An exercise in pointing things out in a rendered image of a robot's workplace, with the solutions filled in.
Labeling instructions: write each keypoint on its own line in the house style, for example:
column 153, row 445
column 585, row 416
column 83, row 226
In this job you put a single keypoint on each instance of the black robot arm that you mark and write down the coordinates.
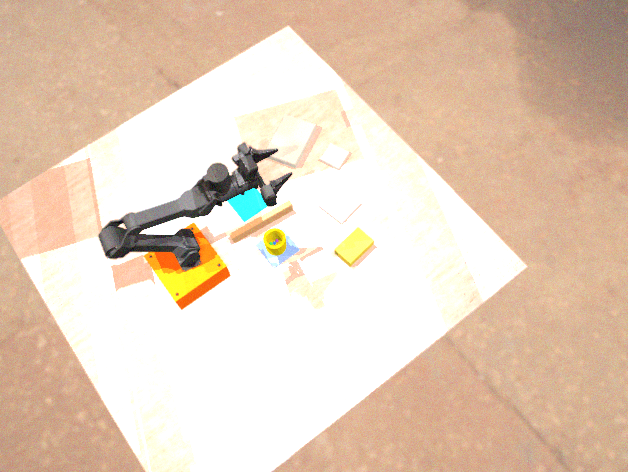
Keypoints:
column 213, row 188

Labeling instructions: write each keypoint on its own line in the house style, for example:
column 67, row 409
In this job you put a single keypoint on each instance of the yellow cup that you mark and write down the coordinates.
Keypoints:
column 270, row 236

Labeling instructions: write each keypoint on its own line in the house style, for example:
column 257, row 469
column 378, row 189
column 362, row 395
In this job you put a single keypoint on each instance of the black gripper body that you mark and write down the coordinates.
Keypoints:
column 267, row 192

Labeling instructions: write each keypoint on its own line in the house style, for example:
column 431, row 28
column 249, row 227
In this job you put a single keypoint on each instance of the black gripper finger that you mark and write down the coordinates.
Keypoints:
column 261, row 154
column 279, row 182

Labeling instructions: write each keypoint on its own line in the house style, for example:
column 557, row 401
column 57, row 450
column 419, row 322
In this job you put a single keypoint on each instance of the brown wooden bar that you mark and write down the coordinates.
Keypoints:
column 261, row 222

